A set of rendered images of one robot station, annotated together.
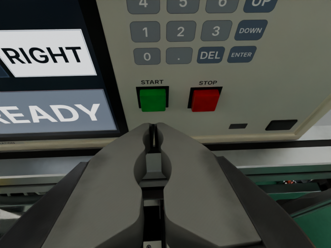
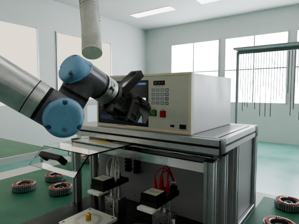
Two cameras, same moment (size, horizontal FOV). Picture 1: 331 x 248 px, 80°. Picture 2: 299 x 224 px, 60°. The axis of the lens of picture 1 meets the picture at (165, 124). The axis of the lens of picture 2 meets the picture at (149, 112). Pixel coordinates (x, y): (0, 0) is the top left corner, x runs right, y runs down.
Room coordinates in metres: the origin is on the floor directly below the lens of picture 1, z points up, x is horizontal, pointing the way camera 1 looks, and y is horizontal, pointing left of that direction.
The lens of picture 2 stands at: (-0.61, -0.56, 1.25)
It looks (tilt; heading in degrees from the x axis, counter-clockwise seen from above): 4 degrees down; 40
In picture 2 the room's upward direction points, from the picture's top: straight up
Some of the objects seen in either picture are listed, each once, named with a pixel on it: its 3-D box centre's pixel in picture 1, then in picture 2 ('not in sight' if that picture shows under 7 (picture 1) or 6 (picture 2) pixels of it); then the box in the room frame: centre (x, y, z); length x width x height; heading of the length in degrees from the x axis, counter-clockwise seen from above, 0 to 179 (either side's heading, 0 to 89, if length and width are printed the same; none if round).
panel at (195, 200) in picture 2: not in sight; (154, 172); (0.22, 0.10, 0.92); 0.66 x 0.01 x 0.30; 94
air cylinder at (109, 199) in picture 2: not in sight; (115, 202); (0.10, 0.22, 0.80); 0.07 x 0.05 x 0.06; 94
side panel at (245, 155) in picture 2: not in sight; (243, 180); (0.39, -0.21, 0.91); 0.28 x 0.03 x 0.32; 4
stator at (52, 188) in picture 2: not in sight; (60, 189); (0.08, 0.59, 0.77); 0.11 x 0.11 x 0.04
